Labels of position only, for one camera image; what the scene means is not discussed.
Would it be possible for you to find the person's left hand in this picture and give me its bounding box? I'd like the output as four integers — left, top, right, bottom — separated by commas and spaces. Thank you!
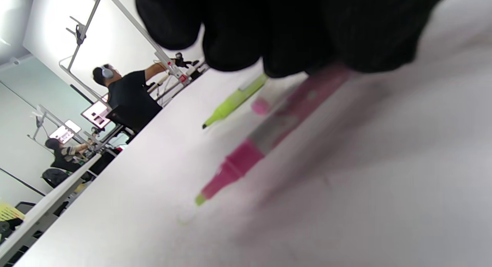
134, 0, 450, 78

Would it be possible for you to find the pink highlighter cap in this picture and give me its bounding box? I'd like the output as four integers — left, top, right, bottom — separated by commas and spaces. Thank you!
251, 91, 285, 116

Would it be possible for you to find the green double-ended highlighter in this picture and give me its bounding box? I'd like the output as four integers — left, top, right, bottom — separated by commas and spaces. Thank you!
202, 73, 269, 130

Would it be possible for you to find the pink double-ended highlighter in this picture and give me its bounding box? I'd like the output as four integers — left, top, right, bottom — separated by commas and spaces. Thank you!
194, 65, 351, 207

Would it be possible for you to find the white background desk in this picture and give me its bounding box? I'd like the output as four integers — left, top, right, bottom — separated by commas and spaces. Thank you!
148, 60, 210, 106

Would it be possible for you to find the computer monitor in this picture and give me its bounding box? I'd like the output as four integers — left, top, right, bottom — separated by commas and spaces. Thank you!
49, 119, 82, 144
81, 101, 112, 130

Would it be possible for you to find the white background table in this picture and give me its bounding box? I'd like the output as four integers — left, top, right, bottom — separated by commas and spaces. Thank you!
0, 154, 101, 262

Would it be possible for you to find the white numbered sign post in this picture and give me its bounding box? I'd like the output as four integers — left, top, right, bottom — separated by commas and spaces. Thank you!
58, 0, 191, 102

